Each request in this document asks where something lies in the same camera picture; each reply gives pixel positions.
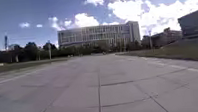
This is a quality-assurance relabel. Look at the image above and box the grass field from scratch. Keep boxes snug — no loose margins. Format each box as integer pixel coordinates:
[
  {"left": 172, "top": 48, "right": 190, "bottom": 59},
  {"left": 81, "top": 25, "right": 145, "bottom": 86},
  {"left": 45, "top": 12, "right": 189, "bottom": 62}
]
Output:
[
  {"left": 0, "top": 57, "right": 70, "bottom": 75},
  {"left": 116, "top": 44, "right": 198, "bottom": 70}
]

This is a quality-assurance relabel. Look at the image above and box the white painted line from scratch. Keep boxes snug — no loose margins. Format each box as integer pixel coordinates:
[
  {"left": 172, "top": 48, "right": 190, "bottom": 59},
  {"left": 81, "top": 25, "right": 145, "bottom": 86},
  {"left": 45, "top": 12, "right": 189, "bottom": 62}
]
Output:
[{"left": 0, "top": 62, "right": 67, "bottom": 88}]

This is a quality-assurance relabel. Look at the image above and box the row of trees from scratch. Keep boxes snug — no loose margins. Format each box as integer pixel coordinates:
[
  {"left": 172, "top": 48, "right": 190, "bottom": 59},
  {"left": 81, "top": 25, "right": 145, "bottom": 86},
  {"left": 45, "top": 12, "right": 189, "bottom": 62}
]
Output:
[{"left": 0, "top": 40, "right": 60, "bottom": 65}]

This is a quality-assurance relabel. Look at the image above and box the pole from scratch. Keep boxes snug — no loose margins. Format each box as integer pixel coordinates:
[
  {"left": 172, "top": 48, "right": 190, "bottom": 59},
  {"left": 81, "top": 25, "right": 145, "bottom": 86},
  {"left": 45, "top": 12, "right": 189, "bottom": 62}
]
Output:
[
  {"left": 47, "top": 39, "right": 53, "bottom": 60},
  {"left": 147, "top": 29, "right": 154, "bottom": 51}
]

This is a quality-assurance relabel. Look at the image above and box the mast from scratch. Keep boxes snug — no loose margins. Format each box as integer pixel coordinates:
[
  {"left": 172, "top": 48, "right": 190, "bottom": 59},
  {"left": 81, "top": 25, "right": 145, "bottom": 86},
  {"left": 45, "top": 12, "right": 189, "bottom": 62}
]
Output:
[{"left": 2, "top": 33, "right": 9, "bottom": 52}]

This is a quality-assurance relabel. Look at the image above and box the dark block building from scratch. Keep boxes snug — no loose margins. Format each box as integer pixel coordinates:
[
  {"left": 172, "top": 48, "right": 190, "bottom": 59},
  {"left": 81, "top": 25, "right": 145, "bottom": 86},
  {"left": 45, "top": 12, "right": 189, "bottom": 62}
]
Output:
[{"left": 176, "top": 8, "right": 198, "bottom": 47}]

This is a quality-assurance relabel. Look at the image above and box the wide multi-storey building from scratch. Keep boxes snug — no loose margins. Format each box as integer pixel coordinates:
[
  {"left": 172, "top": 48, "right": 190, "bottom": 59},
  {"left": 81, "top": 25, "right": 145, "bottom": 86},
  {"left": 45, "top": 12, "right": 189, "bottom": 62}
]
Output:
[{"left": 56, "top": 20, "right": 143, "bottom": 57}]

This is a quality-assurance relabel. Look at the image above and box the grey stone slab plaza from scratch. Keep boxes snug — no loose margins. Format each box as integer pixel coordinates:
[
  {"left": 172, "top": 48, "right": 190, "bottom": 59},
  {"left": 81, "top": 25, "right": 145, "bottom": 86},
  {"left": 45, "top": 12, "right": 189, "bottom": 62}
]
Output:
[{"left": 0, "top": 47, "right": 198, "bottom": 112}]

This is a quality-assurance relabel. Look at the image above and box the low stepped building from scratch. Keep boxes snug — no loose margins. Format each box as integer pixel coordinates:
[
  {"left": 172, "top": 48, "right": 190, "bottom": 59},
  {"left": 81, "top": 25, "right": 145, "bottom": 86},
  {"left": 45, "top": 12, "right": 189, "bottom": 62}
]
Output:
[{"left": 140, "top": 26, "right": 185, "bottom": 50}]

